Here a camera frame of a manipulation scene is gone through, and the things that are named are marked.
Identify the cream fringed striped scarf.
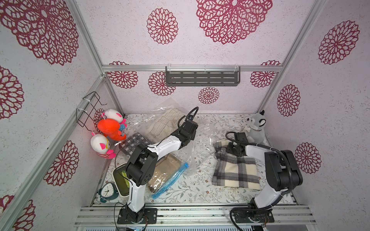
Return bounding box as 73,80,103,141
144,108,184,143

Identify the grey cream plaid scarf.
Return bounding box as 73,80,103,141
212,140,261,191

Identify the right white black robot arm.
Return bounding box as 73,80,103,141
225,131,303,211

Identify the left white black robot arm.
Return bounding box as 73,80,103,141
124,106,199,215

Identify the grey plush husky toy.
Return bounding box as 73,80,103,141
243,110,267,144

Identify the red plush toy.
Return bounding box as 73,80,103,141
97,118,126,141

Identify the upper white pink plush toy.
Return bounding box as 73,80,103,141
102,109,126,124

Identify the white pink plush toy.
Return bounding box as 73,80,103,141
102,109,126,124
90,132,117,159

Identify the white green lidded container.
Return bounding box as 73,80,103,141
112,163,130,198

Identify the lower white pink plush toy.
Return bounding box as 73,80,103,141
90,132,117,159

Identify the teal alarm clock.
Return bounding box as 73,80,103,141
97,182,119,203

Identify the grey metal wall shelf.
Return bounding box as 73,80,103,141
165,66,241,87

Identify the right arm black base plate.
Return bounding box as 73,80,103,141
229,208,275,223

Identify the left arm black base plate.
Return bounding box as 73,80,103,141
117,206,158,225

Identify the black wire wall rack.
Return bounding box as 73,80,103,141
75,91,107,132

